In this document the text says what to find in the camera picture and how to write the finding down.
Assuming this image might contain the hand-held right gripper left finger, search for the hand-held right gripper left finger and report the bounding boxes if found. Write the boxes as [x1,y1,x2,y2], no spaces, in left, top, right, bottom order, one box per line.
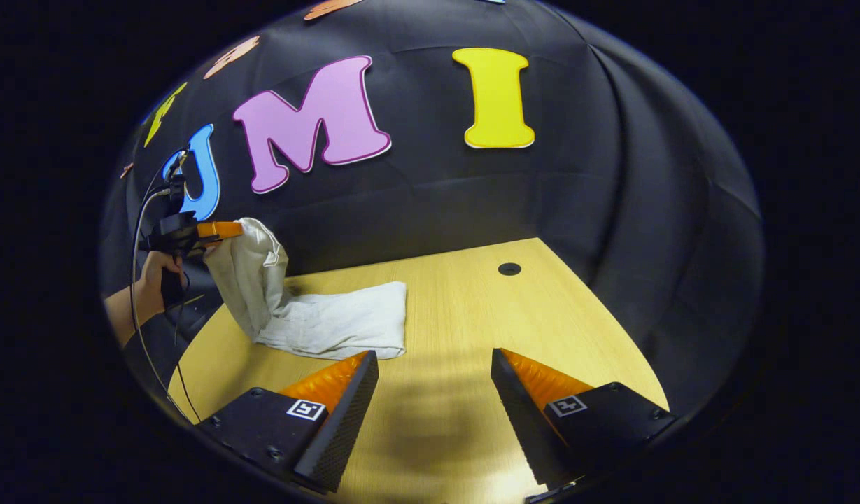
[195,350,380,494]

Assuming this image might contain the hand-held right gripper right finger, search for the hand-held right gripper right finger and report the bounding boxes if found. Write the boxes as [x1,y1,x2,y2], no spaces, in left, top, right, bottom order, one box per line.
[490,348,679,489]

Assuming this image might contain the white jeans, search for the white jeans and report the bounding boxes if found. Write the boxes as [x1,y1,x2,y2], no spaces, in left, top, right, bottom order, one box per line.
[203,218,408,361]

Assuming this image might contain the black backdrop cloth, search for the black backdrop cloth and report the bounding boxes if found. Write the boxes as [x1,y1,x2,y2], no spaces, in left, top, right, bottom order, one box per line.
[99,0,765,417]

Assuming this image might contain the black cable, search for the black cable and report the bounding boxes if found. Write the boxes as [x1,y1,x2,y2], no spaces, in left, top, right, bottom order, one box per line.
[130,148,196,426]

